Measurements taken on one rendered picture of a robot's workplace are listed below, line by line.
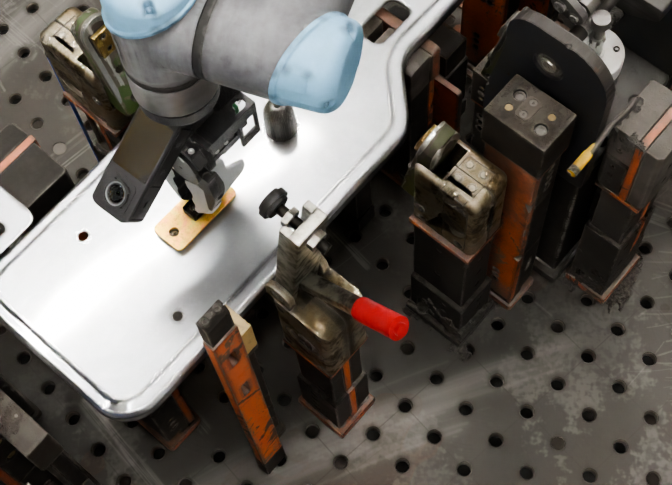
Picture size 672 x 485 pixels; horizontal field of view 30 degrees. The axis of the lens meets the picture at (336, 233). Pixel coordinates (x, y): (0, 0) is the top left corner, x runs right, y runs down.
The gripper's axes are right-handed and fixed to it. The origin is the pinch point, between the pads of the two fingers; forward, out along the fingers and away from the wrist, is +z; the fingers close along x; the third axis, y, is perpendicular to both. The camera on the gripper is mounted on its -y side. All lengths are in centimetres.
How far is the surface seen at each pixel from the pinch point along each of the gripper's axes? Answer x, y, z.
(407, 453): -26.6, 1.2, 32.6
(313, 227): -17.2, -0.2, -18.8
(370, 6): 2.4, 29.4, 2.0
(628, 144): -29.3, 29.3, -5.0
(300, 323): -16.8, -3.0, -1.9
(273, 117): -0.4, 11.4, -1.8
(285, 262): -15.2, -2.1, -12.1
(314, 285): -16.6, -0.5, -6.2
